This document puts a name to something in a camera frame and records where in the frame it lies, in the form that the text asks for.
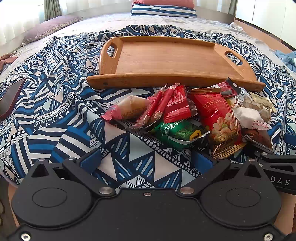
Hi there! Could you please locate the brown chocolate cake packet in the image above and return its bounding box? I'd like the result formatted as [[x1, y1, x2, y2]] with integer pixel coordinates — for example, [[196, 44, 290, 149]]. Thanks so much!
[[241, 128, 273, 149]]

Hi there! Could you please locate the green pea snack packet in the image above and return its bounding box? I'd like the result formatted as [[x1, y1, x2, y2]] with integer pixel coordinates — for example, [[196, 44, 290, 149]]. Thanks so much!
[[149, 120, 210, 150]]

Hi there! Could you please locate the white pastry clear packet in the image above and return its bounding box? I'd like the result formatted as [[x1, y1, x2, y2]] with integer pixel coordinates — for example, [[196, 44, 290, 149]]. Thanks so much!
[[233, 107, 271, 130]]

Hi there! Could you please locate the red Martha nut bag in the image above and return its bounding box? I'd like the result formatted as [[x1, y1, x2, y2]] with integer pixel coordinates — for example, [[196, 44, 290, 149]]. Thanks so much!
[[188, 88, 245, 159]]

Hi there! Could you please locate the red clear cracker packet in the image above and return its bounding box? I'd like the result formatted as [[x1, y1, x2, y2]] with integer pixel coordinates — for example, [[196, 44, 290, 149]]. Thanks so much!
[[163, 85, 197, 123]]

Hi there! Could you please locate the pink white pastry packet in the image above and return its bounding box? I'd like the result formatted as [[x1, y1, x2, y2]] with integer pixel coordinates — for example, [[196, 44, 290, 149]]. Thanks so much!
[[102, 95, 152, 121]]

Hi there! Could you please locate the red chocolate bar wrapper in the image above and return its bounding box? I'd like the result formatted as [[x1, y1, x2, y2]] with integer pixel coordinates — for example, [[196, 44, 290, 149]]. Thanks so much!
[[130, 84, 178, 129]]

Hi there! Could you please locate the dark red coffee stick packet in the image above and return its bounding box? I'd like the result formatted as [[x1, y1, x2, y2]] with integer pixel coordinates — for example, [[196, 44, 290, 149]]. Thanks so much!
[[211, 78, 241, 99]]

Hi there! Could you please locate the gold foil snack packet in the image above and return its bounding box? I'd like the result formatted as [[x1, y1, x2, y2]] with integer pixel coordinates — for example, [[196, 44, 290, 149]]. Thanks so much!
[[250, 92, 277, 113]]

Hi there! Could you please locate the blue white patterned blanket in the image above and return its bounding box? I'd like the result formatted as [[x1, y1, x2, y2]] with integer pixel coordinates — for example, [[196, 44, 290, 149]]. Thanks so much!
[[1, 25, 295, 189]]

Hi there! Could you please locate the dark smartphone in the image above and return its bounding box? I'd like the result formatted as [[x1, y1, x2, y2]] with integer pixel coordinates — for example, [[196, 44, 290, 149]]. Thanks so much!
[[0, 78, 26, 121]]

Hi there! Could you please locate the light blue cloth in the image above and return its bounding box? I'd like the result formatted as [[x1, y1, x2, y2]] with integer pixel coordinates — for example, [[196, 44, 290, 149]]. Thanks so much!
[[275, 50, 296, 72]]

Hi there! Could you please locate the wooden serving tray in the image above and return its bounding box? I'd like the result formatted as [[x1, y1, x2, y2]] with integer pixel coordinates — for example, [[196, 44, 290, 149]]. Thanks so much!
[[87, 36, 265, 92]]

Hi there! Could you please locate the mauve floral pillow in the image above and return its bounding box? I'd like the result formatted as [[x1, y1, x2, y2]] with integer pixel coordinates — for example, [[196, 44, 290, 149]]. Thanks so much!
[[21, 15, 83, 46]]

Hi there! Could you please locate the green curtain right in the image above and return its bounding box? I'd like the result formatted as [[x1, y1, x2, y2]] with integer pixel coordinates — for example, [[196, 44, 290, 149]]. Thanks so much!
[[228, 0, 237, 15]]

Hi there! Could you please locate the green curtain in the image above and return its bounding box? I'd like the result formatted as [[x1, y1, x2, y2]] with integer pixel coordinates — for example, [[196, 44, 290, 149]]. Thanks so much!
[[228, 0, 237, 15], [44, 0, 62, 21]]

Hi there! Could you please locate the green curtain left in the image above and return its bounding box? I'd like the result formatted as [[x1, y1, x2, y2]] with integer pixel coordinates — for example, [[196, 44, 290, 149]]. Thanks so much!
[[44, 0, 62, 21]]

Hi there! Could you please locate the white sheer curtain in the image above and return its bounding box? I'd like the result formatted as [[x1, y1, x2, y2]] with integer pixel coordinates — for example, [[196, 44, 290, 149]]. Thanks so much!
[[0, 0, 44, 45]]

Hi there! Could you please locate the red pillow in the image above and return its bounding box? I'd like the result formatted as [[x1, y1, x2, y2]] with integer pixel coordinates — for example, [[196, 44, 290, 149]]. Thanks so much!
[[133, 0, 195, 9]]

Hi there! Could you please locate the striped blue white pillow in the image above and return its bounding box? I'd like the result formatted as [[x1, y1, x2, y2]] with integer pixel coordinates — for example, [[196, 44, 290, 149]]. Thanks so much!
[[131, 4, 198, 18]]

